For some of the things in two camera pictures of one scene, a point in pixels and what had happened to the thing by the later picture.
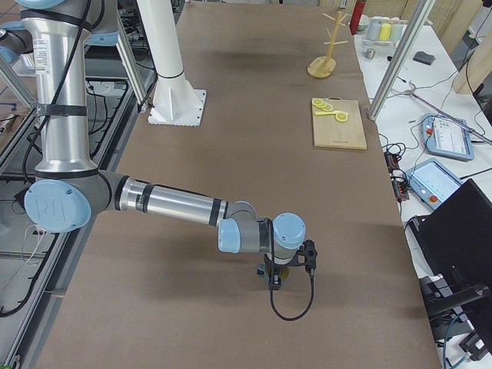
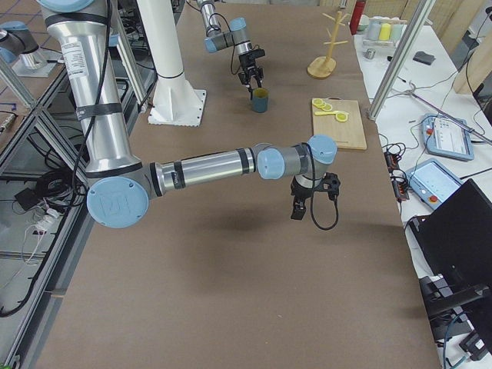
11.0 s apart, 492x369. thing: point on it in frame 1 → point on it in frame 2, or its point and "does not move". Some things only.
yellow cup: [385, 31] does not move
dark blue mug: [284, 274] → [260, 100]
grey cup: [373, 30] does not move
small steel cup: [370, 54] does not move
